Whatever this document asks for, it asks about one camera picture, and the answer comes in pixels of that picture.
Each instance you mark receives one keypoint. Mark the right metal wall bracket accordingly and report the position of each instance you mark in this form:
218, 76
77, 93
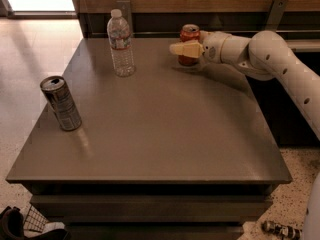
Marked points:
275, 14

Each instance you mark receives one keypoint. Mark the left metal wall bracket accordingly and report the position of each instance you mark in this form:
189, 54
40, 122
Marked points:
125, 7

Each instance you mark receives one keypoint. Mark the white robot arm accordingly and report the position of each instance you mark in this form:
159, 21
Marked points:
264, 56

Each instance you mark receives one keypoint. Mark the grey drawer cabinet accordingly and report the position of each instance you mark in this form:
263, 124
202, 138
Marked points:
169, 153

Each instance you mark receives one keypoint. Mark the horizontal metal rail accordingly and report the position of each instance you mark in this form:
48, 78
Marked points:
286, 34

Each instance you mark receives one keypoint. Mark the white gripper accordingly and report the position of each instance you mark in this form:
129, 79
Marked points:
212, 45

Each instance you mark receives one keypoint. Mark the red coke can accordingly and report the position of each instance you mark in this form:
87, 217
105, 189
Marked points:
187, 33

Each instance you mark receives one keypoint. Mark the metal wall bracket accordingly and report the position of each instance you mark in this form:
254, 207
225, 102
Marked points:
275, 14
125, 7

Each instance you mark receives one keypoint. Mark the black white striped cylinder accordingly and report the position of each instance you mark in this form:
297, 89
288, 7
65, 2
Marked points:
281, 230

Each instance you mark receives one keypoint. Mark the clear plastic water bottle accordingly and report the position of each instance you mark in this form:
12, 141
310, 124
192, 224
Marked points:
119, 35

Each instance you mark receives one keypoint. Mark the silver redbull can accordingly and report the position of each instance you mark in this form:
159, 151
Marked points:
60, 100

